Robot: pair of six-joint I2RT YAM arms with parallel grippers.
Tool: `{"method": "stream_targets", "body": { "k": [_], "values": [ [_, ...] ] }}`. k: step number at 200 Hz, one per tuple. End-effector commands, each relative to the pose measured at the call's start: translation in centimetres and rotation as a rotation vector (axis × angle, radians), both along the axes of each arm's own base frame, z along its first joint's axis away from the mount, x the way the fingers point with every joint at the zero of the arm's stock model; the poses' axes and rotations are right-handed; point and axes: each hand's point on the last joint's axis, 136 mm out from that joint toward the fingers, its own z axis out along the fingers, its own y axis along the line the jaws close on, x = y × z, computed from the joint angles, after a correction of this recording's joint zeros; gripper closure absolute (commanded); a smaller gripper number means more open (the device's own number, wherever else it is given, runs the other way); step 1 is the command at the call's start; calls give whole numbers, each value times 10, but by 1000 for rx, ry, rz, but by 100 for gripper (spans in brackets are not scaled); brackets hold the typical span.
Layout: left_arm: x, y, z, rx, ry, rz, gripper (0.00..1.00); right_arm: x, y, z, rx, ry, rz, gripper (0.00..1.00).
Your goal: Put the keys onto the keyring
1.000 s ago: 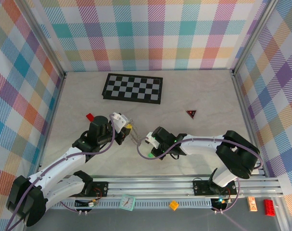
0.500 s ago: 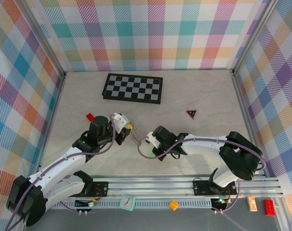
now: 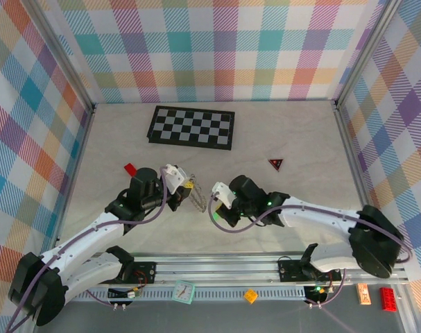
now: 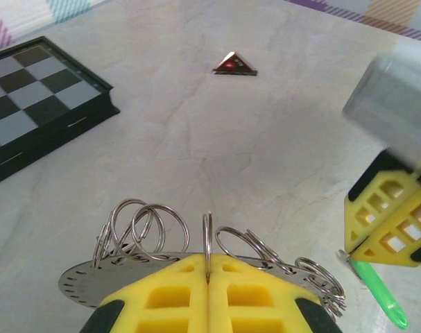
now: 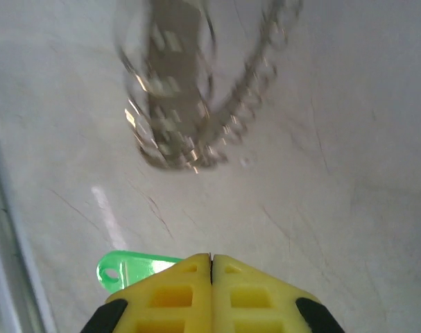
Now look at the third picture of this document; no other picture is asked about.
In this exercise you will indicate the wooden printed block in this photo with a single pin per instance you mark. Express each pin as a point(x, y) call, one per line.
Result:
point(363, 294)

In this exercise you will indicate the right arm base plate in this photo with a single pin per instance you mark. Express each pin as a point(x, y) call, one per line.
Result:
point(290, 270)

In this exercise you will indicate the aluminium frame post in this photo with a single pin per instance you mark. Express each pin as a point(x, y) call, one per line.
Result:
point(64, 59)
point(366, 52)

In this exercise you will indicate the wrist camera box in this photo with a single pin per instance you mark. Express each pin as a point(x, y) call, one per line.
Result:
point(173, 177)
point(224, 192)

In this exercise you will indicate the orange toy brick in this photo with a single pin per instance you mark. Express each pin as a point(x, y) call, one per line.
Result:
point(251, 296)

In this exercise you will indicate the aluminium side rail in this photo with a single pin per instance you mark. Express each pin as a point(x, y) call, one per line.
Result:
point(85, 138)
point(349, 145)

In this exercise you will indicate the small red block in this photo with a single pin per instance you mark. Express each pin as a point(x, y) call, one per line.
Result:
point(129, 169)

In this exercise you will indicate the black grey checkerboard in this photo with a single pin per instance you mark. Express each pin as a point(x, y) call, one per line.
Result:
point(191, 127)

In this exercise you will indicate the teal toy clock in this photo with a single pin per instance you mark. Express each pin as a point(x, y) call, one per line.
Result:
point(183, 292)

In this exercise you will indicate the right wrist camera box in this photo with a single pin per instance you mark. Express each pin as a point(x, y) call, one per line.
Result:
point(224, 192)

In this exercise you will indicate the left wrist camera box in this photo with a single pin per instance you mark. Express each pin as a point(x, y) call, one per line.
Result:
point(173, 177)

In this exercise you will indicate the red black triangle piece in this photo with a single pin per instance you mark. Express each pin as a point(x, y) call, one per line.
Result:
point(276, 163)

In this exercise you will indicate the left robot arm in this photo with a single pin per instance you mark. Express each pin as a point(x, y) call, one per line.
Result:
point(85, 239)

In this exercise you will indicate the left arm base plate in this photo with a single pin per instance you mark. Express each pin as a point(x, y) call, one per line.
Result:
point(144, 272)

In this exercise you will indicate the black connector board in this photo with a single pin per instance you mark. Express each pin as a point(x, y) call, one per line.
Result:
point(317, 295)
point(120, 293)

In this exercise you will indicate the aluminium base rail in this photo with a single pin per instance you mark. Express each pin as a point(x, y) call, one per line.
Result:
point(213, 268)

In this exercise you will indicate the metal disc with key rings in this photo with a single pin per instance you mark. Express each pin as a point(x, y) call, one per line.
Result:
point(198, 197)

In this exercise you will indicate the red toy brick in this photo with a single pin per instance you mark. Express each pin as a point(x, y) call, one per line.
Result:
point(389, 299)

